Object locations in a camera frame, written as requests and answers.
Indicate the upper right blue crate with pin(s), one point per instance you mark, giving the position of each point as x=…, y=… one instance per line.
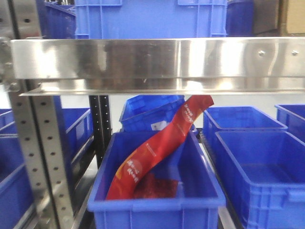
x=239, y=19

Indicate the tilted blue bin behind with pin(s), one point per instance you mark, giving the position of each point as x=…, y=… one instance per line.
x=149, y=112

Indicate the rear right blue bin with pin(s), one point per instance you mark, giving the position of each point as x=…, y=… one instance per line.
x=236, y=118

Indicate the far left blue bin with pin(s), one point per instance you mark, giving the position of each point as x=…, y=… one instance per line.
x=15, y=191

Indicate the upper left blue crate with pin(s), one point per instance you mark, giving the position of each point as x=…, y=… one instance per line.
x=56, y=21

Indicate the stainless steel shelf rail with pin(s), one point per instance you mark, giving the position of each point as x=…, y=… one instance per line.
x=264, y=65

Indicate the perforated steel upright post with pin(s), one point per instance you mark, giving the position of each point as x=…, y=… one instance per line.
x=39, y=119

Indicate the red snack bag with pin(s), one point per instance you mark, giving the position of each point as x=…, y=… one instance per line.
x=156, y=148

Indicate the front right blue bin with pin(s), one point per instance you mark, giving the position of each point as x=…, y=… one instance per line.
x=263, y=174

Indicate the front centre blue bin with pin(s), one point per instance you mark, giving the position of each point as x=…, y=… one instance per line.
x=195, y=205

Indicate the dark red mesh packet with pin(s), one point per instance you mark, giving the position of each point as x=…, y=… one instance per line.
x=152, y=187

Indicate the far right blue bin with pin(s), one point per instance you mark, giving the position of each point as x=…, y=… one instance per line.
x=292, y=116

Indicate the blue crate on shelf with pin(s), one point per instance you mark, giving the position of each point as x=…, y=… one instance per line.
x=150, y=19

